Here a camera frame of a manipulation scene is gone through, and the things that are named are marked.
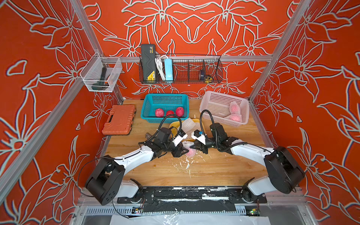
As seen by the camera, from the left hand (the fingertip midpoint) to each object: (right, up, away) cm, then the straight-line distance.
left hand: (186, 147), depth 82 cm
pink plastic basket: (+34, +23, +31) cm, 51 cm away
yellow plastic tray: (-6, +13, -8) cm, 16 cm away
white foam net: (+3, +11, +11) cm, 16 cm away
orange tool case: (-47, +15, +17) cm, 52 cm away
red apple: (-3, +21, +22) cm, 31 cm away
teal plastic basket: (-15, +29, +32) cm, 46 cm away
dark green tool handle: (-50, +38, 0) cm, 62 cm away
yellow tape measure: (+16, +44, +12) cm, 48 cm away
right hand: (+2, +1, -2) cm, 3 cm away
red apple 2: (-19, +20, +22) cm, 36 cm away
